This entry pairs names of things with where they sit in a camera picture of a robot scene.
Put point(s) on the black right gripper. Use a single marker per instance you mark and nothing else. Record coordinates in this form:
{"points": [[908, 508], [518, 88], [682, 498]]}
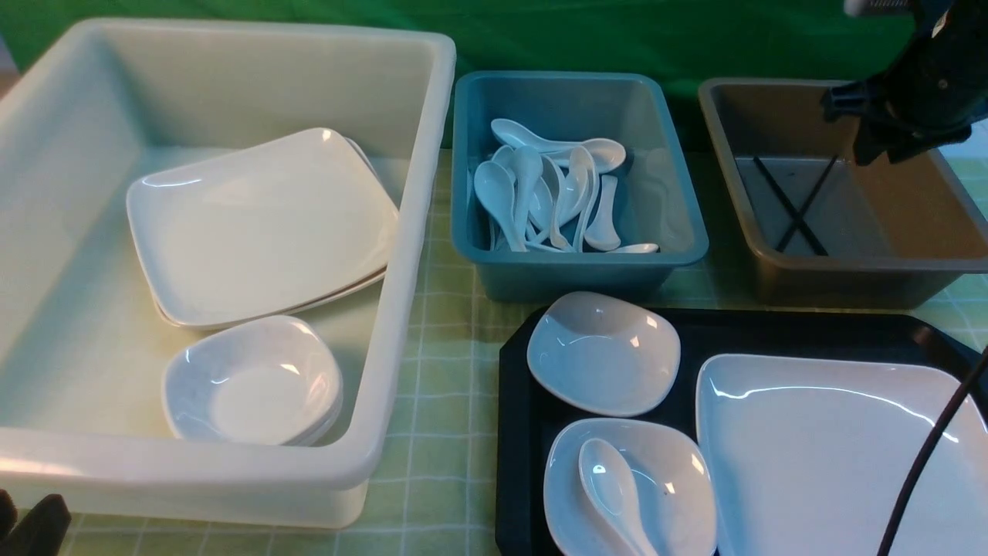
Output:
{"points": [[929, 96]]}

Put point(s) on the large white square plate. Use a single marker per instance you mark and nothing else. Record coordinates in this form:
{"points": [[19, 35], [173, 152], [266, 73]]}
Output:
{"points": [[807, 456]]}

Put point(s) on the white bowl tray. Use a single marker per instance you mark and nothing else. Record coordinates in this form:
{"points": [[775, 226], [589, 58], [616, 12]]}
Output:
{"points": [[604, 355], [676, 497]]}

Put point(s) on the white soup spoon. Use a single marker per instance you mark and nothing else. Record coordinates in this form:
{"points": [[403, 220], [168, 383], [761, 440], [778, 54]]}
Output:
{"points": [[607, 479]]}

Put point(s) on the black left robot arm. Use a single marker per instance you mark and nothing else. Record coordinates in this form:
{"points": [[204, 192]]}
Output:
{"points": [[40, 532]]}

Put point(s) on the lower white plate in bin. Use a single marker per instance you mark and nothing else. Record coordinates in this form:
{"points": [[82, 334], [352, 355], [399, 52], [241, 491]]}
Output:
{"points": [[340, 297]]}

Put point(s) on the white plate in bin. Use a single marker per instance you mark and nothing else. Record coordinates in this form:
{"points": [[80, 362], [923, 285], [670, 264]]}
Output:
{"points": [[340, 297], [262, 224]]}

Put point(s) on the top white plate in bin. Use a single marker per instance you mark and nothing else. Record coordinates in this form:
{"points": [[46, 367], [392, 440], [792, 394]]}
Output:
{"points": [[262, 224]]}

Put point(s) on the brown plastic bin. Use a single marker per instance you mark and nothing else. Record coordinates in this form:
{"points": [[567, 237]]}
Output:
{"points": [[896, 234]]}

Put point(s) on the black chopstick in brown bin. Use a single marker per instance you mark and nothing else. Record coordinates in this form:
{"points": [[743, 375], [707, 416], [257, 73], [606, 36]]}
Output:
{"points": [[777, 190]]}

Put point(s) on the green backdrop cloth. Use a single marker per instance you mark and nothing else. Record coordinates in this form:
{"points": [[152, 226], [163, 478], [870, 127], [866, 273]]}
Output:
{"points": [[679, 44]]}

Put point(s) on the teal plastic bin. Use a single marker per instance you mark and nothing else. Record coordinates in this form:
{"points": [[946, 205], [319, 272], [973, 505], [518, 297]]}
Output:
{"points": [[655, 199]]}

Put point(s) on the white spoon top of pile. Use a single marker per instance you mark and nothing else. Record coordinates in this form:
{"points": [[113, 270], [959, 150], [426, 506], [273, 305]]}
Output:
{"points": [[607, 154]]}

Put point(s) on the white spoon of pile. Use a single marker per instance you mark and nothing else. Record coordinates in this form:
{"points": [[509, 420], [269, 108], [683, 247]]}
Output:
{"points": [[526, 163], [601, 234], [495, 191], [607, 154]]}

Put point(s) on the white spoon right of pile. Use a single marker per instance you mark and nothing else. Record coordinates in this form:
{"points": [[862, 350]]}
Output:
{"points": [[601, 234]]}

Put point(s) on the white spoon centre of pile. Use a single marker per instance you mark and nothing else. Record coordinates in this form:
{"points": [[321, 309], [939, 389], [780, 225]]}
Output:
{"points": [[526, 163]]}

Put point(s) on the white spoon left of pile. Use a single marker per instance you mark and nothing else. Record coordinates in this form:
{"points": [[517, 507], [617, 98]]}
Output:
{"points": [[495, 191]]}

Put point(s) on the black serving tray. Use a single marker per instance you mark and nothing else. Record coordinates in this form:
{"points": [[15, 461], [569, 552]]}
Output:
{"points": [[529, 418]]}

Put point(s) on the green checkered tablecloth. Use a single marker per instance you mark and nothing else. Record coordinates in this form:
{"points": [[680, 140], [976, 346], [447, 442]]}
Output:
{"points": [[433, 491]]}

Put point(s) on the stacked white bowls in bin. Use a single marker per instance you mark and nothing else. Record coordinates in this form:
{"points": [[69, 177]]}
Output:
{"points": [[271, 381]]}

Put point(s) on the large white plastic bin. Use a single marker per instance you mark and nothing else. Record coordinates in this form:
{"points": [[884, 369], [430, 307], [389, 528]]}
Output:
{"points": [[83, 350]]}

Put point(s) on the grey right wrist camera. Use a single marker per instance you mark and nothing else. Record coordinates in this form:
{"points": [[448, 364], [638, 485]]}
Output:
{"points": [[876, 8]]}

